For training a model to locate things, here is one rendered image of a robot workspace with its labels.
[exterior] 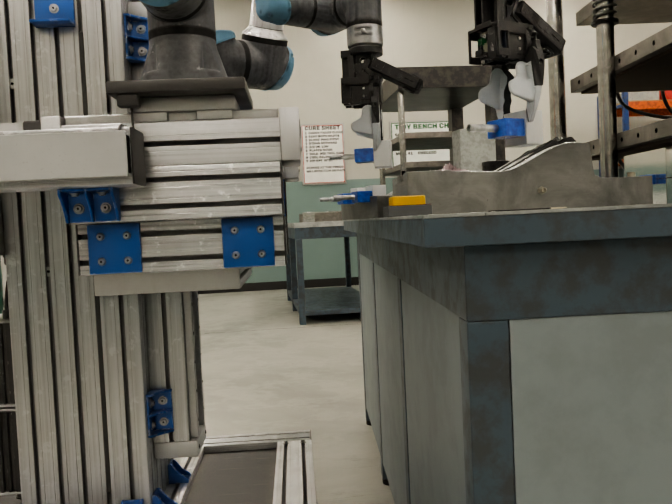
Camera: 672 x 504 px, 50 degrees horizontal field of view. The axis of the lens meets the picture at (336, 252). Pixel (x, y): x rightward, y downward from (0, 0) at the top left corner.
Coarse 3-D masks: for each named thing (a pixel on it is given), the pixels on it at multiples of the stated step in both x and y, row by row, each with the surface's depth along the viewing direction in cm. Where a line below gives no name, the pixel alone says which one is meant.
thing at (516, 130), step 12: (504, 120) 111; (516, 120) 112; (540, 120) 114; (492, 132) 114; (504, 132) 111; (516, 132) 112; (528, 132) 113; (540, 132) 114; (516, 144) 115; (528, 144) 114; (540, 144) 115
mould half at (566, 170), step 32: (512, 160) 170; (544, 160) 145; (576, 160) 145; (416, 192) 144; (448, 192) 145; (480, 192) 145; (512, 192) 145; (576, 192) 146; (608, 192) 146; (640, 192) 146
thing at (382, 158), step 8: (384, 144) 147; (360, 152) 148; (368, 152) 148; (376, 152) 148; (384, 152) 147; (360, 160) 149; (368, 160) 148; (376, 160) 148; (384, 160) 148; (392, 160) 152; (376, 168) 152
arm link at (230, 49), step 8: (216, 32) 170; (224, 32) 171; (232, 32) 173; (216, 40) 170; (224, 40) 170; (232, 40) 173; (240, 40) 177; (224, 48) 171; (232, 48) 172; (240, 48) 174; (248, 48) 175; (224, 56) 171; (232, 56) 172; (240, 56) 173; (248, 56) 175; (224, 64) 171; (232, 64) 172; (240, 64) 173; (248, 64) 175; (232, 72) 172; (240, 72) 174; (248, 72) 176
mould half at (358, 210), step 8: (392, 192) 200; (376, 200) 174; (384, 200) 174; (344, 208) 195; (352, 208) 189; (360, 208) 184; (368, 208) 179; (376, 208) 174; (344, 216) 196; (352, 216) 190; (360, 216) 184; (368, 216) 179; (376, 216) 174
